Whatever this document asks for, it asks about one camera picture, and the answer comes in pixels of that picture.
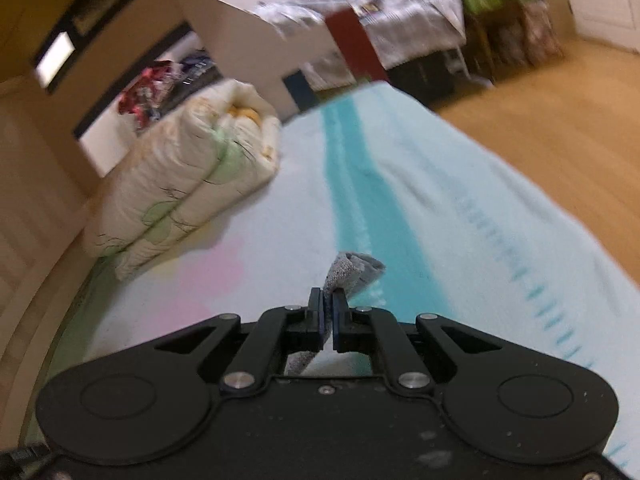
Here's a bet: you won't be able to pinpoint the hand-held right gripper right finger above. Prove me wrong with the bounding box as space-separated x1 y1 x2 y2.
332 290 504 394

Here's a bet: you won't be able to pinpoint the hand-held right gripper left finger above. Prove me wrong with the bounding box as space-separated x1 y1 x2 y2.
150 287 324 394

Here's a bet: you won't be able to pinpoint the grey pants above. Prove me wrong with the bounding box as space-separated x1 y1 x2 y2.
284 251 386 377

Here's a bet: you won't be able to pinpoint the pastel striped bed sheet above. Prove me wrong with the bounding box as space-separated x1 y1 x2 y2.
30 82 640 471

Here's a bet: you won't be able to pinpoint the folded cream leaf-print quilt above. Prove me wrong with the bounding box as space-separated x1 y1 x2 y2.
82 79 282 281

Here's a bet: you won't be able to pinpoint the dark blue panel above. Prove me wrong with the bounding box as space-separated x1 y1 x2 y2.
282 71 317 114

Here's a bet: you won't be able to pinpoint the dark red board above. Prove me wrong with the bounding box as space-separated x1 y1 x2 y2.
325 7 391 84

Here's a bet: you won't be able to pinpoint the pile of colourful clothes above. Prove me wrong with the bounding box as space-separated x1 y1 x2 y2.
117 50 224 134

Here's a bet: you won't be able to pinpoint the dark transom window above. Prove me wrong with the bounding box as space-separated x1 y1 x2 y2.
31 0 162 94

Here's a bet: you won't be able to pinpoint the white wardrobe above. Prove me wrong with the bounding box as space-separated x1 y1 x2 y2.
557 0 640 57

